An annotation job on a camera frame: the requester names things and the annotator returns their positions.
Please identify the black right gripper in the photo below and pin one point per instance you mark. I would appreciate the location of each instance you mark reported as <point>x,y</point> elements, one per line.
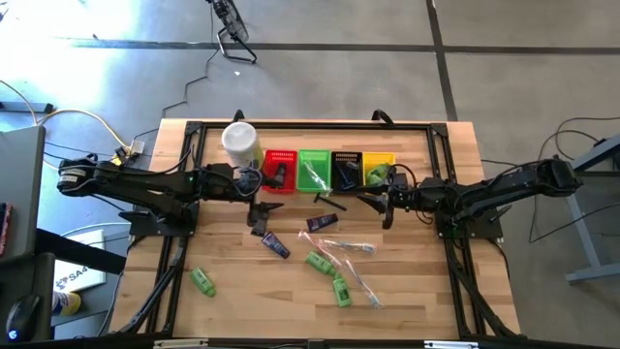
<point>404,199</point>

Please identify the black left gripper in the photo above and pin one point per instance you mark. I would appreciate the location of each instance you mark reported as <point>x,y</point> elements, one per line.
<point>269,184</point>

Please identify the green shampoo bottle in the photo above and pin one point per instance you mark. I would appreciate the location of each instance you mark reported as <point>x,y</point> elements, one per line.
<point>203,282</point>
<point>383,169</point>
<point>319,263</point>
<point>373,178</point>
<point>342,292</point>

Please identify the dark blue shave tube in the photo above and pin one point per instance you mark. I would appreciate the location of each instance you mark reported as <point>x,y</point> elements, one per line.
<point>281,169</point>
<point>276,245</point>

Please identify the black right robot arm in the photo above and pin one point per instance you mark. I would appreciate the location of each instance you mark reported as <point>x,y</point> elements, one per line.
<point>508,186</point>

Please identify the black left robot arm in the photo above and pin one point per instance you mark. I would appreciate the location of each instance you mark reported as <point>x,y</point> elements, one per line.
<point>145,181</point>

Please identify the yellow plastic basket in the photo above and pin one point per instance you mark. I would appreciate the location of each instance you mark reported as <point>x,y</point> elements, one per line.
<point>385,157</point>

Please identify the red plastic basket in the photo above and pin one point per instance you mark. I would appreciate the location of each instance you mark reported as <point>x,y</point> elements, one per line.
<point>270,162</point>

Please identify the black stick item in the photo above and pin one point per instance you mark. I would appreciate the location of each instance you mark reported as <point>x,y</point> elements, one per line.
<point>331,202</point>

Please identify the black plastic basket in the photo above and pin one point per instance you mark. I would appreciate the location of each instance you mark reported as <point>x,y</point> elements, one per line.
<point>336,169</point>

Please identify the purple packet centre right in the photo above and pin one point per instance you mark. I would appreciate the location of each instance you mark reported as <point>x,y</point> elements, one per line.
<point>322,223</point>

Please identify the wrapped red toothbrush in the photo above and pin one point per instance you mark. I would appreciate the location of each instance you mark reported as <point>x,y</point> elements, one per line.
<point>315,244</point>

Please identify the green plastic basket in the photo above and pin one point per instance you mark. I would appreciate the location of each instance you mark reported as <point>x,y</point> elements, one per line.
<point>322,162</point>

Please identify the white green wipes canister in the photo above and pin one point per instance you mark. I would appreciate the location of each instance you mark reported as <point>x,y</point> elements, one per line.
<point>239,143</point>

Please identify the power strip with yellow plug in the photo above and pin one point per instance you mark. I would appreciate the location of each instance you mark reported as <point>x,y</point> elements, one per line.
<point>128,151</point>

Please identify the black floor fan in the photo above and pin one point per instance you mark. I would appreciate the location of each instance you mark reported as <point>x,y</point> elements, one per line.
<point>233,22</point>

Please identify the black desk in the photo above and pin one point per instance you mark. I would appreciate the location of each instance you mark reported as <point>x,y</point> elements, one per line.
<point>72,249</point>

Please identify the white printed box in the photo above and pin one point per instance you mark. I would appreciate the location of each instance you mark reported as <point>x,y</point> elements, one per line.
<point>80,278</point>

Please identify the yellow white cup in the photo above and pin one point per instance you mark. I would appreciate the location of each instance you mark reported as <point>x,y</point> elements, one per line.
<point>70,304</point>

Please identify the grey metal table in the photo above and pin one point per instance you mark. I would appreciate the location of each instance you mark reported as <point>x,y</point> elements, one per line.
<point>596,274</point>

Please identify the grey computer case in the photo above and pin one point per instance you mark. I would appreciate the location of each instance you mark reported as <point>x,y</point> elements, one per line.
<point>21,194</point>

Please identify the grey floor power strip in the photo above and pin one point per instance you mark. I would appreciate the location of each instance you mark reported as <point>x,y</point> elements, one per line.
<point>29,107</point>

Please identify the black computer mouse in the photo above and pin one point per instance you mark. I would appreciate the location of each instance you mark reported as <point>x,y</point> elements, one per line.
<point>21,317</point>

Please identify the black aluminium table frame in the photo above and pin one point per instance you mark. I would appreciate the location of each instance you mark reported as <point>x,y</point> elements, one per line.
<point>315,125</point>

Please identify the silver aluminium bracket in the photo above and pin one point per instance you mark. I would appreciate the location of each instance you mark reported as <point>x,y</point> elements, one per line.
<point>181,343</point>
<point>450,344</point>

